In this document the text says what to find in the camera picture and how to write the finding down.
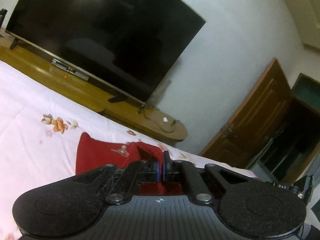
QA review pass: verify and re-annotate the black cylinder speaker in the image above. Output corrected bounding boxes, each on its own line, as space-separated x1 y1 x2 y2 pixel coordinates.
0 9 8 28

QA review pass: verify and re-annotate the large black television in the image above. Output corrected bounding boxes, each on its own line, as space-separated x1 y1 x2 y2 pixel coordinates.
7 0 205 102

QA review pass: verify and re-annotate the red cloth garment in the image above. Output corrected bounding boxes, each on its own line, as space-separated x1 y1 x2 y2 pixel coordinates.
75 133 183 196

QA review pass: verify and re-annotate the black cable on stand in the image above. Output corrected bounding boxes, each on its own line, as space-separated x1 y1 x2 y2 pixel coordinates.
137 104 181 133

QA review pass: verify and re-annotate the floral white bed sheet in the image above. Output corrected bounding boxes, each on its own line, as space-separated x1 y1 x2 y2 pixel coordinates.
0 60 261 240

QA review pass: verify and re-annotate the wooden TV stand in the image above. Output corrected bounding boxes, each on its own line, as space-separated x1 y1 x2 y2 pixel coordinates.
1 30 188 145

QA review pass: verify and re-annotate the brown wooden door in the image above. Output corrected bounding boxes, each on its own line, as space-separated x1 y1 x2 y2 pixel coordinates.
200 58 292 168

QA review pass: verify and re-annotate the metal door handle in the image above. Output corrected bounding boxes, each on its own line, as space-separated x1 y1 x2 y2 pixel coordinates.
220 124 234 138

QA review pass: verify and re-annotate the silver set-top box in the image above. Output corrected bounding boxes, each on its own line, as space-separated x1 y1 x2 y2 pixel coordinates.
52 59 89 81

